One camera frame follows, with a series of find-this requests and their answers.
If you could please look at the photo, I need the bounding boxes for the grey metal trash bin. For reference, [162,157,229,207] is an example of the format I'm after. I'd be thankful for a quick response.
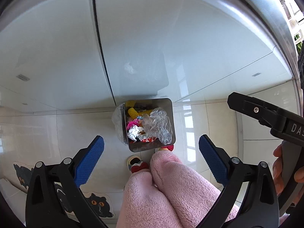
[112,98,176,152]

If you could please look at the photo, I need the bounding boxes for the white tissue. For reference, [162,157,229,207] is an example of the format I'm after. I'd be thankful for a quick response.
[127,125,145,142]

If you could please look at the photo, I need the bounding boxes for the red white slipper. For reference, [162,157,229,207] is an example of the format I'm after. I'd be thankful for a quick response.
[127,155,149,173]

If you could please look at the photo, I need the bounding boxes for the right hand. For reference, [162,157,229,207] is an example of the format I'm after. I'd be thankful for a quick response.
[272,143,304,197]

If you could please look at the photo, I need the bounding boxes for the pink fluffy trousers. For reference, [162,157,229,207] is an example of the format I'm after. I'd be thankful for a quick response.
[115,150,240,228]

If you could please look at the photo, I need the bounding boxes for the yellow foam net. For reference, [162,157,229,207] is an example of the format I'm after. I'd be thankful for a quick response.
[125,100,153,119]

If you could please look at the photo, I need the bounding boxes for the clear plastic bag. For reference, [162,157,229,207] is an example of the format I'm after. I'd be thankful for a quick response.
[142,108,173,145]

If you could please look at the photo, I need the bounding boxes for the white cabinet door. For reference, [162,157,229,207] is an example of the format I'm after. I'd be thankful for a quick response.
[1,0,115,113]

